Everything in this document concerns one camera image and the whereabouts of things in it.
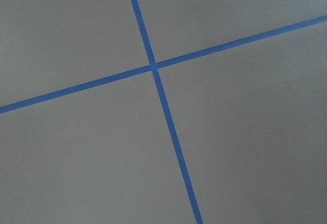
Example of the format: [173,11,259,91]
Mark blue tape grid lines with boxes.
[1,0,326,223]

